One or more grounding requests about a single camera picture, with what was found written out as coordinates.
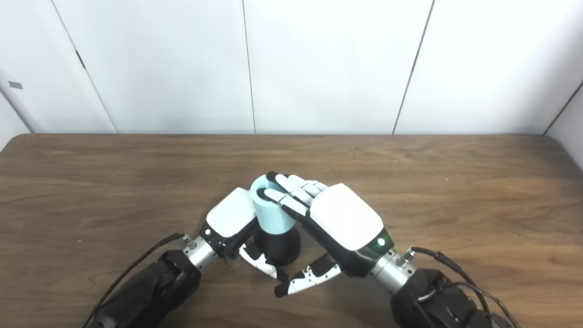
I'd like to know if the light-blue hose piece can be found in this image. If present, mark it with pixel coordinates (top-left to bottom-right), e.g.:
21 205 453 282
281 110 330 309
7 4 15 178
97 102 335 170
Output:
250 174 297 235

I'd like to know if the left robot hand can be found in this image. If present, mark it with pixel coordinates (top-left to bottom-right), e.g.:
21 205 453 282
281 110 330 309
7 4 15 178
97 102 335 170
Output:
199 187 289 284

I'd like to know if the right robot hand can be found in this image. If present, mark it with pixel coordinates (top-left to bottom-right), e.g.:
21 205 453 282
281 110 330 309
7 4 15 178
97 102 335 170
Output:
256 171 395 297

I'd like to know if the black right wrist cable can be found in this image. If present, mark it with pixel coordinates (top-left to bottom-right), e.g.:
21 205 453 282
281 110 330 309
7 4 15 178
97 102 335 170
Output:
403 247 522 328

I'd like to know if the black flared nozzle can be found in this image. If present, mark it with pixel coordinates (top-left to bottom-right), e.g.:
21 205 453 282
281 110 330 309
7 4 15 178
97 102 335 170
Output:
255 227 301 267

